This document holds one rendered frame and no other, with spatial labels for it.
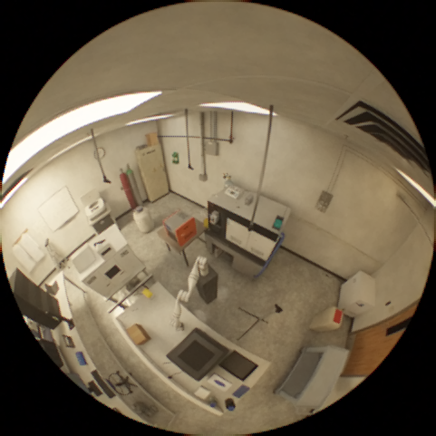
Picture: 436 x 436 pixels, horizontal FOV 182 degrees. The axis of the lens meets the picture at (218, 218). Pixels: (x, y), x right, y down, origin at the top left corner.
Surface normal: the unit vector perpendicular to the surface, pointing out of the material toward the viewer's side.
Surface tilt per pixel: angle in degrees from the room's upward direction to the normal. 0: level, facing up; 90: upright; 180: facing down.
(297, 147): 90
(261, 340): 0
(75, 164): 90
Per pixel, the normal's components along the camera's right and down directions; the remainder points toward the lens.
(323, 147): -0.61, 0.52
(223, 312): 0.01, -0.75
